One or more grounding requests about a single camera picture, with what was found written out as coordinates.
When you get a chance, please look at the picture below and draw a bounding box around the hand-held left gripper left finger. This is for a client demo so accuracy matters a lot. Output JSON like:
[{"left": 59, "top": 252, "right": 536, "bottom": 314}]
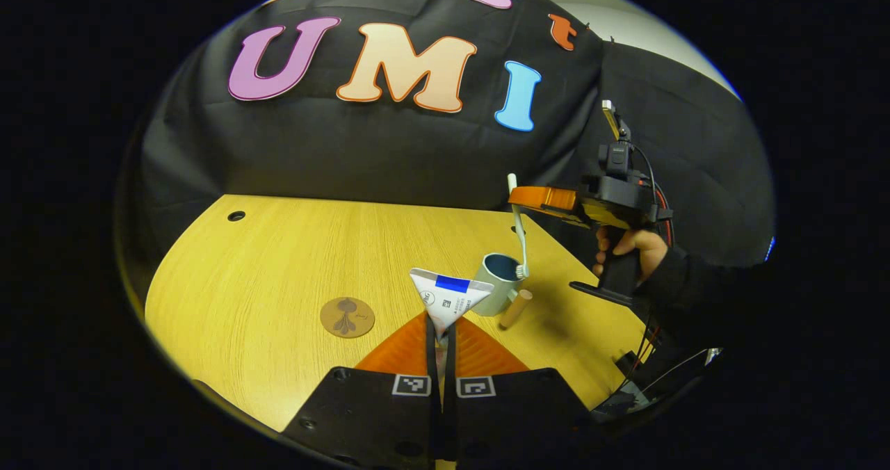
[{"left": 282, "top": 310, "right": 444, "bottom": 470}]

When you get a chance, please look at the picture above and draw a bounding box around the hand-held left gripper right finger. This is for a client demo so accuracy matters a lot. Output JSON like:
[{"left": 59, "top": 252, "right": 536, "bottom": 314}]
[{"left": 448, "top": 314, "right": 599, "bottom": 470}]

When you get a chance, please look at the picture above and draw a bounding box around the pale green toothbrush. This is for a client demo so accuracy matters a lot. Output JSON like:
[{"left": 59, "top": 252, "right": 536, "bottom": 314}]
[{"left": 507, "top": 173, "right": 531, "bottom": 280}]

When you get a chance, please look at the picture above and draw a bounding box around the white toothpaste tube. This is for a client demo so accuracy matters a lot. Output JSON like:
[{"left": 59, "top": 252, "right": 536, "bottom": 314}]
[{"left": 409, "top": 267, "right": 496, "bottom": 349}]

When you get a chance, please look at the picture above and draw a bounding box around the pale blue cup wooden handle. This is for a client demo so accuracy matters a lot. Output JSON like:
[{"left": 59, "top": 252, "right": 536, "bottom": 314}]
[{"left": 474, "top": 252, "right": 534, "bottom": 332}]

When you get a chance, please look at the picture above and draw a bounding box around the round brown coaster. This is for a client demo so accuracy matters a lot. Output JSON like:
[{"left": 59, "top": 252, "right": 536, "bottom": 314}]
[{"left": 320, "top": 296, "right": 376, "bottom": 339}]

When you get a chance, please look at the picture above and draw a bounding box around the black backdrop cloth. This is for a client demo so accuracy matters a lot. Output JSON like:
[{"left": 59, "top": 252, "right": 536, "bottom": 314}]
[{"left": 118, "top": 0, "right": 776, "bottom": 297}]

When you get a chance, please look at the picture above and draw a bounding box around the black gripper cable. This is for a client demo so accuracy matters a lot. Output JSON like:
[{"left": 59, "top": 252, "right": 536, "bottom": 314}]
[{"left": 629, "top": 143, "right": 677, "bottom": 248}]

